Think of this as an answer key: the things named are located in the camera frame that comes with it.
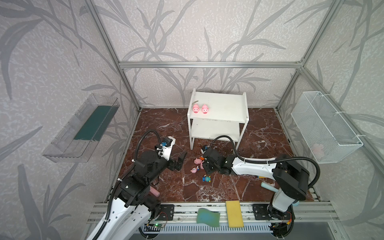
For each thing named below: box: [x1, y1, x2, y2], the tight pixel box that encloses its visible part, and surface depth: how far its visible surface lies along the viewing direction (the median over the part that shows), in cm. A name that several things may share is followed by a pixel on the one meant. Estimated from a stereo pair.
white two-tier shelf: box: [187, 88, 249, 151], surface depth 78 cm
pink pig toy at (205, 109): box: [201, 104, 209, 115], surface depth 74 cm
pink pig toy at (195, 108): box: [192, 104, 200, 114], surface depth 74 cm
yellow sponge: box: [225, 200, 244, 228], surface depth 74 cm
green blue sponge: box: [197, 208, 221, 228], surface depth 72 cm
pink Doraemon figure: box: [190, 165, 200, 174], surface depth 88 cm
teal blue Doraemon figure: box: [202, 175, 212, 183], surface depth 85 cm
